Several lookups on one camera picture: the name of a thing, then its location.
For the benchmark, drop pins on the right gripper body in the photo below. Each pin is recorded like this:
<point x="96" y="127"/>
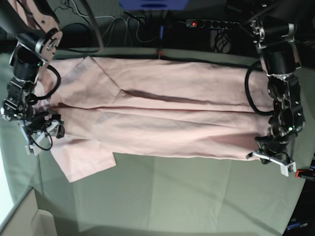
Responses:
<point x="39" y="130"/>

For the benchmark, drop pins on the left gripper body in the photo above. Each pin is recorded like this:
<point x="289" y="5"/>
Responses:
<point x="272" y="149"/>

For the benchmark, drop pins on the pink t-shirt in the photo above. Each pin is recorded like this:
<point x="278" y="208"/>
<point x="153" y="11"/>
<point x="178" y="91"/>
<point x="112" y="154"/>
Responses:
<point x="149" y="107"/>

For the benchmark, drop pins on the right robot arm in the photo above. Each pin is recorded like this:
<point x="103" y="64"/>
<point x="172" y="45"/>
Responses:
<point x="36" y="28"/>

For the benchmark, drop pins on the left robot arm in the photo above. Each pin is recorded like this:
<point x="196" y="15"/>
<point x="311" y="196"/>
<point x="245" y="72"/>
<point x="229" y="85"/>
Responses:
<point x="273" y="30"/>

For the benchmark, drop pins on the red black side clamp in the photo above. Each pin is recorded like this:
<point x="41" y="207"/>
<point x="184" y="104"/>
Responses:
<point x="307" y="174"/>

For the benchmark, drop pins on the cardboard box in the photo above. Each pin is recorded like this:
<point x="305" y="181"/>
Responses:
<point x="26" y="219"/>

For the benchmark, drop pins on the green table cloth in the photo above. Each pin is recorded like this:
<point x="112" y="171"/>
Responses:
<point x="150" y="195"/>

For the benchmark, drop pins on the red black table clamp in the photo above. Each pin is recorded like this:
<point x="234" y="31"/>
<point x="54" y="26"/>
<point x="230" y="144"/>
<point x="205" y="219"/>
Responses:
<point x="159" y="53"/>

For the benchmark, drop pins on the blue box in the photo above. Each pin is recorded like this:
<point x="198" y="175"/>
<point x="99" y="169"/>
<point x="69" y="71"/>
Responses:
<point x="153" y="4"/>

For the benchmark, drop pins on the white power strip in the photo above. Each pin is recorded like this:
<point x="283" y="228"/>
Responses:
<point x="212" y="24"/>

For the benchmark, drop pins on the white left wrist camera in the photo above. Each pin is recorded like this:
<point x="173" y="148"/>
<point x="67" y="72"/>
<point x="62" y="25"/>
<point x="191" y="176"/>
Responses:
<point x="288" y="168"/>

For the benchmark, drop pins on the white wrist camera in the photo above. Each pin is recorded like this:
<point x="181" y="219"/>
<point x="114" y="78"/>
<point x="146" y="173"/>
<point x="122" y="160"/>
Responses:
<point x="31" y="149"/>
<point x="288" y="168"/>

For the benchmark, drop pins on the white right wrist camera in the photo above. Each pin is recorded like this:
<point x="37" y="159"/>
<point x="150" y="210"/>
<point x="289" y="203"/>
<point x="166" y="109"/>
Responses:
<point x="31" y="149"/>

